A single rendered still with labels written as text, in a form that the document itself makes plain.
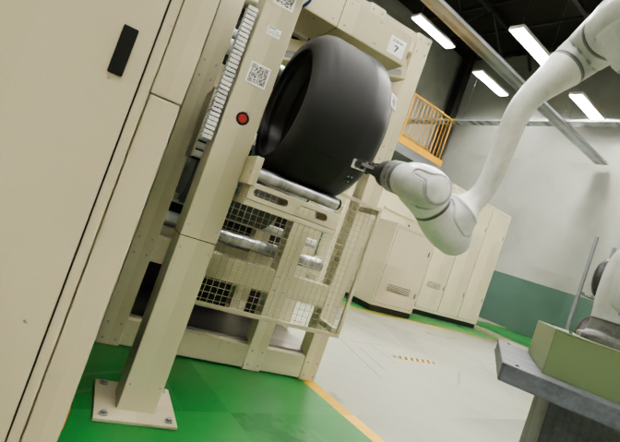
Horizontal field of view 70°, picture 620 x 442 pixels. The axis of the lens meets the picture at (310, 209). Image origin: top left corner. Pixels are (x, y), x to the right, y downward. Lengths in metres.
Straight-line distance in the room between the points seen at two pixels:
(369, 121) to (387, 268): 4.79
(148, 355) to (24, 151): 1.04
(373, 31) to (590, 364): 1.56
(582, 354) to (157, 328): 1.22
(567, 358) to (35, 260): 1.07
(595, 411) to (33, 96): 1.14
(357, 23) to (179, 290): 1.35
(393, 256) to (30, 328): 5.67
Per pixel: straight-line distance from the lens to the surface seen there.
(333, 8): 2.08
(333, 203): 1.62
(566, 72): 1.28
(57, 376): 0.82
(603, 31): 1.22
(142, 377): 1.68
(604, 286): 1.34
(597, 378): 1.21
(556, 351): 1.19
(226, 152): 1.55
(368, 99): 1.54
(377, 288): 6.18
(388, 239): 6.18
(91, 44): 0.76
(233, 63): 1.61
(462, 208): 1.19
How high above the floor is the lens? 0.79
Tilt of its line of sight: 2 degrees up
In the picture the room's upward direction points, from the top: 20 degrees clockwise
